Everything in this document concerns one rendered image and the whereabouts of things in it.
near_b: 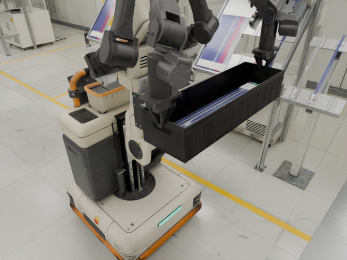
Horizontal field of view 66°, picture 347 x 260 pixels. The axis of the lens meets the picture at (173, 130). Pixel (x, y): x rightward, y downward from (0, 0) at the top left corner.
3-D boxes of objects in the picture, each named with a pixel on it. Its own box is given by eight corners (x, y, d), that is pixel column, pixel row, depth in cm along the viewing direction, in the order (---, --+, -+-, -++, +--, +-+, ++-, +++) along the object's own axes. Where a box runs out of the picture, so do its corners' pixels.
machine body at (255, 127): (270, 150, 244) (286, 88, 210) (206, 125, 281) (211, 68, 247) (295, 122, 286) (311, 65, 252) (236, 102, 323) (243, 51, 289)
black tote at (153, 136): (241, 85, 118) (245, 61, 112) (279, 96, 108) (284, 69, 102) (143, 140, 84) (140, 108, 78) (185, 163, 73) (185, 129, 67)
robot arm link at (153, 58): (163, 46, 66) (142, 49, 64) (177, 52, 61) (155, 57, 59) (164, 72, 70) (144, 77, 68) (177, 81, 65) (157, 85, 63)
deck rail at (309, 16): (274, 93, 189) (273, 90, 184) (272, 93, 190) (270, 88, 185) (316, 7, 194) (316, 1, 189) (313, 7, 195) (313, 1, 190)
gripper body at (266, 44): (279, 51, 105) (282, 32, 101) (266, 58, 99) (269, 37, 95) (264, 48, 109) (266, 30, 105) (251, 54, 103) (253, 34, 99)
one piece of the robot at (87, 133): (76, 197, 175) (42, 77, 129) (140, 159, 208) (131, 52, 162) (106, 227, 155) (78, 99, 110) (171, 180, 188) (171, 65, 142)
